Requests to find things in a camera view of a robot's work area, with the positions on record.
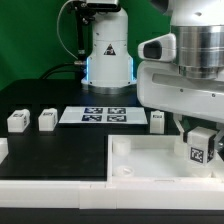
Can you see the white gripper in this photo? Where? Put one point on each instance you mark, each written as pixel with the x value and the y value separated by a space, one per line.
pixel 159 86

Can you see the white square tabletop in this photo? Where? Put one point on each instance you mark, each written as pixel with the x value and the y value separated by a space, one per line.
pixel 151 157

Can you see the white tag sheet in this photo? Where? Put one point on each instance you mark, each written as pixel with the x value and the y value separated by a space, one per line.
pixel 103 115

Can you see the white left fence block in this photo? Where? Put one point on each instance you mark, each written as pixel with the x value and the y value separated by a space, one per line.
pixel 3 149

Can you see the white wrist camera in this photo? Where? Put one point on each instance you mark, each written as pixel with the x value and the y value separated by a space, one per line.
pixel 162 48

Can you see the white front fence wall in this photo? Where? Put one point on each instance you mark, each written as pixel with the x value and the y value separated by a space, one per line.
pixel 205 195

